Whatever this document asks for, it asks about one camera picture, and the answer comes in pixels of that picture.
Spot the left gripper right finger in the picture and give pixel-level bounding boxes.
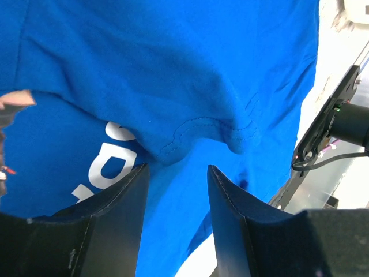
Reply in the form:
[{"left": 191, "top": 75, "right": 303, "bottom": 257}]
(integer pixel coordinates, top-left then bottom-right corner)
[{"left": 208, "top": 166, "right": 368, "bottom": 276}]

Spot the white plastic laundry basket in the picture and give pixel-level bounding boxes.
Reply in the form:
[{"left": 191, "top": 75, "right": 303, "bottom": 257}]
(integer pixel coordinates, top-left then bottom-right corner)
[{"left": 344, "top": 0, "right": 369, "bottom": 25}]

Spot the blue printed t shirt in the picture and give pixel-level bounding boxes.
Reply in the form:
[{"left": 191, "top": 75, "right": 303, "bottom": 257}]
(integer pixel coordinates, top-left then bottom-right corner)
[{"left": 1, "top": 1, "right": 319, "bottom": 276}]

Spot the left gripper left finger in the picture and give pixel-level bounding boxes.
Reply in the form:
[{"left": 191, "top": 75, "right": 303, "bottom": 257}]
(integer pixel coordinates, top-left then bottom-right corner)
[{"left": 1, "top": 164, "right": 149, "bottom": 276}]

